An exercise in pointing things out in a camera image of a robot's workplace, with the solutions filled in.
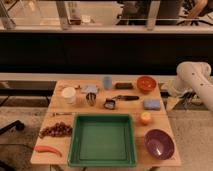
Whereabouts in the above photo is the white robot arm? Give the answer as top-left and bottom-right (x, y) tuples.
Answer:
(168, 62), (213, 112)

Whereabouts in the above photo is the small dark metal container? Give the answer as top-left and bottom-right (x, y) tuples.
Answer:
(104, 98), (116, 110)

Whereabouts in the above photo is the black rectangular block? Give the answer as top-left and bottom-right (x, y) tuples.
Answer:
(115, 83), (133, 89)

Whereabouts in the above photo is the orange fruit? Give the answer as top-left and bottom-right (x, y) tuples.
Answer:
(140, 112), (152, 125)

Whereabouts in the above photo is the orange bowl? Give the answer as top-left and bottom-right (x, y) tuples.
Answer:
(137, 76), (157, 94)

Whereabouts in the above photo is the bunch of red grapes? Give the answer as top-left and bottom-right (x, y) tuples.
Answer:
(39, 122), (72, 138)

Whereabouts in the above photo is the metal fork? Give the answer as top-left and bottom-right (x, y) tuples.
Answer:
(51, 112), (73, 117)

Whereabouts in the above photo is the grey cloth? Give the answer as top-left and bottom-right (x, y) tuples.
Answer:
(81, 85), (98, 94)

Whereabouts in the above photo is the white paper cup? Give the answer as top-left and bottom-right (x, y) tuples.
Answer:
(61, 87), (76, 104)

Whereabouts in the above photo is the orange carrot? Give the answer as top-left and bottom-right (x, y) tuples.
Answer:
(34, 145), (62, 157)

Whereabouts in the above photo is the blue sponge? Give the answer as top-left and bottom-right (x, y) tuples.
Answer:
(143, 100), (161, 110)

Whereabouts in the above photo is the metal cup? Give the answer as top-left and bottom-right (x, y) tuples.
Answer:
(86, 92), (96, 106)

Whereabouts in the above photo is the blue plastic cup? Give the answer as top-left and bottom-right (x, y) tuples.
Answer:
(102, 76), (112, 90)

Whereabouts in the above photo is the wooden table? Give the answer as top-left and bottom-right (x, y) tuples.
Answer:
(30, 79), (183, 168)

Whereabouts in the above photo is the green plastic tray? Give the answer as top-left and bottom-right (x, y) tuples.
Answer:
(67, 114), (137, 167)

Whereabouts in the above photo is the purple bowl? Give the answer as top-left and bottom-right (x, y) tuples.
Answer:
(144, 129), (175, 160)

